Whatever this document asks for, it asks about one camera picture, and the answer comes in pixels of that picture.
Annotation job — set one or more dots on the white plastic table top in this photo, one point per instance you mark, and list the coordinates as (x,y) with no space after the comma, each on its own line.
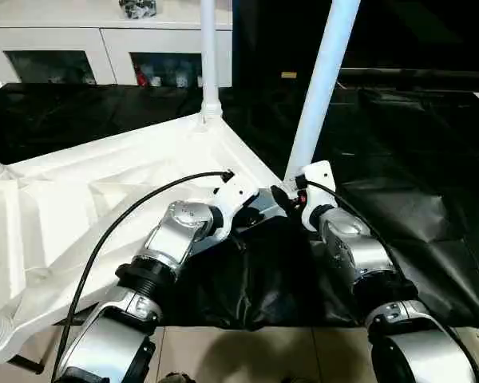
(80,199)

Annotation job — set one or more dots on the small yellow label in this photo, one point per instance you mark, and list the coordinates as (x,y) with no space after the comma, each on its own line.
(289,75)

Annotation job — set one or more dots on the black plastic mat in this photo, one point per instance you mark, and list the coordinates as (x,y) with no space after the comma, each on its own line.
(415,159)

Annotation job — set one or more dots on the small white jar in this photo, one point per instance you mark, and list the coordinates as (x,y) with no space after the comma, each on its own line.
(181,80)

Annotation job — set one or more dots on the grey and black robot foot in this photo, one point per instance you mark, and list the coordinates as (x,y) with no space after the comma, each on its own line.
(176,377)

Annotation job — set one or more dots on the black low shelf board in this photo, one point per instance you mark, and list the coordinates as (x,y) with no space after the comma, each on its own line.
(419,73)

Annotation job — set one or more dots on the red bottle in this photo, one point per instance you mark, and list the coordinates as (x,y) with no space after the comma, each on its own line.
(142,78)

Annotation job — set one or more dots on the grey crumpled object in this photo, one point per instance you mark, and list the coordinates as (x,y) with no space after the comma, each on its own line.
(138,8)

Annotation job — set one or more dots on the white sideboard cabinet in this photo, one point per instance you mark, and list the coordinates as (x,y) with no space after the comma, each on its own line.
(88,40)

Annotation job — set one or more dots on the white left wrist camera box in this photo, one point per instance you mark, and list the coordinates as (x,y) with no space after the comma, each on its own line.
(235,199)

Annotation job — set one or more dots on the black folding table frame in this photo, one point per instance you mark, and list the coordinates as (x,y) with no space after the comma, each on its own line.
(24,365)

